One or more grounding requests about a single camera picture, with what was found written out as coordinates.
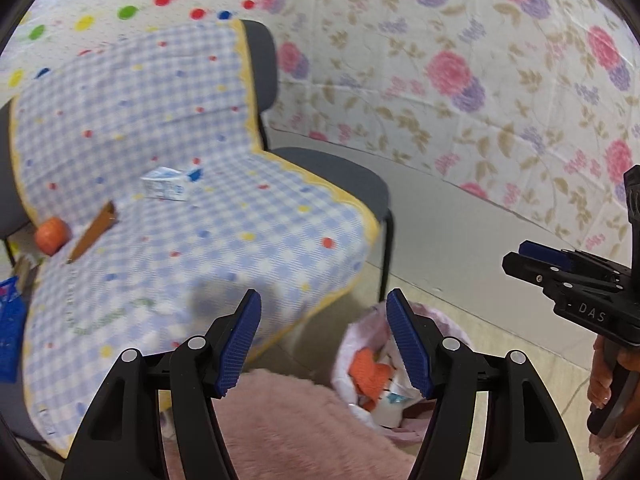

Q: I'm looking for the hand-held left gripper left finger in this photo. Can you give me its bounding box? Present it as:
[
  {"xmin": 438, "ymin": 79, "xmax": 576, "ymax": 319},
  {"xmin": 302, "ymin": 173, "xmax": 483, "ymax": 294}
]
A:
[{"xmin": 60, "ymin": 288, "xmax": 262, "ymax": 480}]

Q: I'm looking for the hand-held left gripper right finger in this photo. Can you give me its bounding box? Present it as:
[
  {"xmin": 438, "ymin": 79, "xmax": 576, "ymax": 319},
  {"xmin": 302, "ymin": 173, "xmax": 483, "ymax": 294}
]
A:
[{"xmin": 386, "ymin": 287, "xmax": 583, "ymax": 480}]

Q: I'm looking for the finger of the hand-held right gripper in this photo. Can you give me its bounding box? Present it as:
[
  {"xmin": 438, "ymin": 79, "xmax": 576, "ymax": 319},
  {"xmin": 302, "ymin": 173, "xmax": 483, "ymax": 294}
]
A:
[
  {"xmin": 517, "ymin": 240, "xmax": 622, "ymax": 282},
  {"xmin": 502, "ymin": 252, "xmax": 626, "ymax": 297}
]

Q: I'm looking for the waste bin with pink bag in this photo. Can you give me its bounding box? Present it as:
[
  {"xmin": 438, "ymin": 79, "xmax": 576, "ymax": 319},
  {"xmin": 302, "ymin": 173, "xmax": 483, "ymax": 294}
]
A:
[{"xmin": 332, "ymin": 305, "xmax": 473, "ymax": 443}]

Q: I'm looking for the person's right hand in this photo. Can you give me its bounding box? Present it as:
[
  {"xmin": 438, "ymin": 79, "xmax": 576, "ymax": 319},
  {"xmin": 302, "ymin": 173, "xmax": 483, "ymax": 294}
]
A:
[{"xmin": 589, "ymin": 334, "xmax": 640, "ymax": 409}]

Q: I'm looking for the orange peel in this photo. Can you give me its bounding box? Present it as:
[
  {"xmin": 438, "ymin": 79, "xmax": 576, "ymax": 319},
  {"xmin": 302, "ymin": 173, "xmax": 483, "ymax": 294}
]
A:
[{"xmin": 350, "ymin": 347, "xmax": 396, "ymax": 411}]

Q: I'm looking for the white printed wrapper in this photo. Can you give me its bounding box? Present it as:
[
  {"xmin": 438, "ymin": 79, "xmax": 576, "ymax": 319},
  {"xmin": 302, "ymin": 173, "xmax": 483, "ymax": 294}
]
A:
[{"xmin": 375, "ymin": 375, "xmax": 425, "ymax": 429}]

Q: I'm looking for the pink fluffy rug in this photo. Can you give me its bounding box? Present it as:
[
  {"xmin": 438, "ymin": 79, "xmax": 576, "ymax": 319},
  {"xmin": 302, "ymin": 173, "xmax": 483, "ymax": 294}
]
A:
[{"xmin": 162, "ymin": 367, "xmax": 417, "ymax": 480}]

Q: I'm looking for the blue checkered cloth yellow border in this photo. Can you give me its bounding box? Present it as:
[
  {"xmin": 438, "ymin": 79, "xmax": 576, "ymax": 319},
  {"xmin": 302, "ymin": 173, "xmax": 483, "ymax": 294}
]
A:
[{"xmin": 10, "ymin": 22, "xmax": 381, "ymax": 458}]

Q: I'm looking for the white carton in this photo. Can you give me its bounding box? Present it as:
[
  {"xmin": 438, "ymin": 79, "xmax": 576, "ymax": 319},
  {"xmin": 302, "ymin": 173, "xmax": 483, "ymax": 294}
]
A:
[{"xmin": 140, "ymin": 166, "xmax": 203, "ymax": 202}]

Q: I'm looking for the grey chair with black legs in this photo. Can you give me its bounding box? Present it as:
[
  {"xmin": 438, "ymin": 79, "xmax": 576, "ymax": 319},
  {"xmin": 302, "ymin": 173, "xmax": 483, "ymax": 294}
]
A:
[{"xmin": 240, "ymin": 20, "xmax": 396, "ymax": 306}]

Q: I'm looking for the brown snack packet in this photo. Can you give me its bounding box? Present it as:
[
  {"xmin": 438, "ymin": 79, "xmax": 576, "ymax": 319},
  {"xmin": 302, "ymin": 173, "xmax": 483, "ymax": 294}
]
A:
[{"xmin": 66, "ymin": 201, "xmax": 120, "ymax": 264}]

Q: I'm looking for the orange fruit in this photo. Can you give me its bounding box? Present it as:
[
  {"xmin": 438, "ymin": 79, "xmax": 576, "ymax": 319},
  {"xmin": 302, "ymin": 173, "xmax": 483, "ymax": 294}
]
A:
[{"xmin": 34, "ymin": 217, "xmax": 72, "ymax": 256}]

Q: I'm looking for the small brown box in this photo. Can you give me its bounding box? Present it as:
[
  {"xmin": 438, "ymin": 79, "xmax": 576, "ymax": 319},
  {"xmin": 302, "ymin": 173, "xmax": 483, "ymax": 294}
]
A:
[{"xmin": 15, "ymin": 255, "xmax": 37, "ymax": 287}]

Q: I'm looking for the blue packet at left edge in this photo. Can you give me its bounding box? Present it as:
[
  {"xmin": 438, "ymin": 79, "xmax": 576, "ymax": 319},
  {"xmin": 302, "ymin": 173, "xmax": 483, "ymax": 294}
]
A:
[{"xmin": 0, "ymin": 275, "xmax": 28, "ymax": 383}]

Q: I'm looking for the floral wall cloth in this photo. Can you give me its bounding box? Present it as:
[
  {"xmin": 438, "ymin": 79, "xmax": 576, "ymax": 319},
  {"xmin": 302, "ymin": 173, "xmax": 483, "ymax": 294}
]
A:
[{"xmin": 260, "ymin": 0, "xmax": 640, "ymax": 271}]

